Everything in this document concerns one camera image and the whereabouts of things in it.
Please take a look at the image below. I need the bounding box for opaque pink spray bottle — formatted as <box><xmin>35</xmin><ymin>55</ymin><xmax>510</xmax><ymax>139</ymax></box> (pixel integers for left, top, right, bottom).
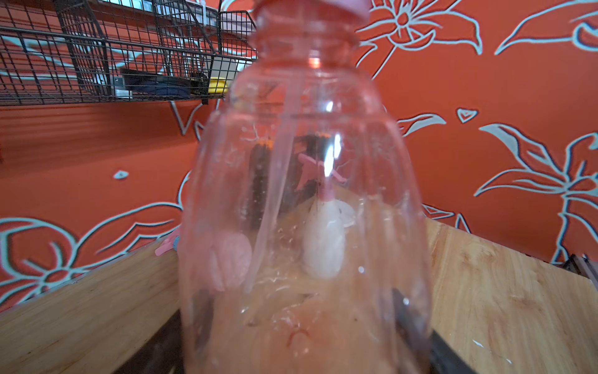
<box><xmin>201</xmin><ymin>231</ymin><xmax>252</xmax><ymax>292</ymax></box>

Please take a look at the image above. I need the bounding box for white small box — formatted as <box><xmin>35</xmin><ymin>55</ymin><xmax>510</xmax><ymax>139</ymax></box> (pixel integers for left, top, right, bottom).
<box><xmin>210</xmin><ymin>56</ymin><xmax>246</xmax><ymax>85</ymax></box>

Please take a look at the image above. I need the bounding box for black orange tool case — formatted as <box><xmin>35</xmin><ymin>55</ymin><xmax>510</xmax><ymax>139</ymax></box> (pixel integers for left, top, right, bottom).
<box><xmin>247</xmin><ymin>133</ymin><xmax>331</xmax><ymax>231</ymax></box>

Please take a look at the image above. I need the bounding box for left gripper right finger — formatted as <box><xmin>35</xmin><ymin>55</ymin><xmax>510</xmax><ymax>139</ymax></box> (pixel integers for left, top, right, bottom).
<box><xmin>392</xmin><ymin>288</ymin><xmax>476</xmax><ymax>374</ymax></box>

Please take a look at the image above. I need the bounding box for black wire basket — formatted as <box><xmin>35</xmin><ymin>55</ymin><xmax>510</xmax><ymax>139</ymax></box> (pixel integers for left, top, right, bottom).
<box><xmin>1</xmin><ymin>1</ymin><xmax>257</xmax><ymax>106</ymax></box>

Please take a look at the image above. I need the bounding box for pink blue spray nozzle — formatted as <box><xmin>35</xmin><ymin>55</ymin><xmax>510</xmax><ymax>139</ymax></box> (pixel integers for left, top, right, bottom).
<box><xmin>154</xmin><ymin>227</ymin><xmax>181</xmax><ymax>257</ymax></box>

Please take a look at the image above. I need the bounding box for white spray bottle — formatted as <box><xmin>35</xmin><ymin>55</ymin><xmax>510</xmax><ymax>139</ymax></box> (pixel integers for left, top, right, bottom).
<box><xmin>302</xmin><ymin>198</ymin><xmax>355</xmax><ymax>280</ymax></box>

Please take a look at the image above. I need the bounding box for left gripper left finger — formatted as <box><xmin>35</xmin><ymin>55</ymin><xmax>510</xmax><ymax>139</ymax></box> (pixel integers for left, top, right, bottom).
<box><xmin>113</xmin><ymin>311</ymin><xmax>185</xmax><ymax>374</ymax></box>

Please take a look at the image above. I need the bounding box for pink grey spray nozzle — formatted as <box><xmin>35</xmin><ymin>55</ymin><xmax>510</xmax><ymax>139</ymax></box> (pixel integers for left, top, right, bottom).
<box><xmin>253</xmin><ymin>0</ymin><xmax>372</xmax><ymax>23</ymax></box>

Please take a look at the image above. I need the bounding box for black round device with label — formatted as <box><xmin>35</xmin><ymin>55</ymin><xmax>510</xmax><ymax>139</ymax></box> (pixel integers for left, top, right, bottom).
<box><xmin>111</xmin><ymin>69</ymin><xmax>206</xmax><ymax>101</ymax></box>

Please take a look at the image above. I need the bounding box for transparent pink spray bottle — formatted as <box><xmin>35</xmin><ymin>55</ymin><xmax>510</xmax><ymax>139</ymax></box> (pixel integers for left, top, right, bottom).
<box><xmin>178</xmin><ymin>12</ymin><xmax>431</xmax><ymax>373</ymax></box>

